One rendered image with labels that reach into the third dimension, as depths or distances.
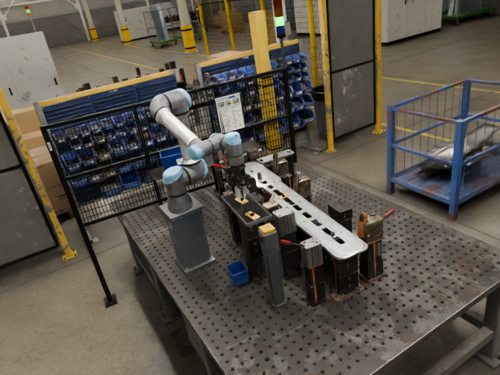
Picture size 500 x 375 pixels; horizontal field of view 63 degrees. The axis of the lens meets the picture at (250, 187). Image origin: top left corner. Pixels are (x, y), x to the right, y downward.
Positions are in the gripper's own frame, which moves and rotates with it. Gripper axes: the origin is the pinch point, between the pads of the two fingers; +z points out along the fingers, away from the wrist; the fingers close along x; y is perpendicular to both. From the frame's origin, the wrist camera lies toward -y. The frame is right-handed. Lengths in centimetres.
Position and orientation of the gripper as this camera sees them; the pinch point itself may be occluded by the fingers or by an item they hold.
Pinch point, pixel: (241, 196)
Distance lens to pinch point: 211.7
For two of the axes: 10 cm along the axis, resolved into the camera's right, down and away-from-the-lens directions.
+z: 1.5, 8.9, 4.4
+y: 5.5, 3.0, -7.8
